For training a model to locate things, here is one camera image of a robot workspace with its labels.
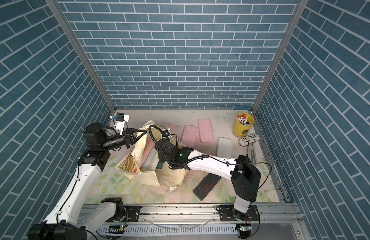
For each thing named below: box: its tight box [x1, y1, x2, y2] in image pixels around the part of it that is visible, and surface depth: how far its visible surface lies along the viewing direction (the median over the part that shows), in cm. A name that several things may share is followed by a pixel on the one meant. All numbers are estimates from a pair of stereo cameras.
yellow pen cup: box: [233, 112, 255, 139], surface depth 101 cm
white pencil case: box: [217, 137, 233, 159], surface depth 101 cm
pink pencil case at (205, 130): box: [198, 118, 214, 142], surface depth 110 cm
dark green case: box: [155, 161, 164, 170], surface depth 86 cm
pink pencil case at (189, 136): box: [180, 124, 197, 148], surface depth 106 cm
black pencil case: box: [193, 173, 222, 201], surface depth 82 cm
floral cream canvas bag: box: [115, 120, 188, 189], surface depth 71 cm
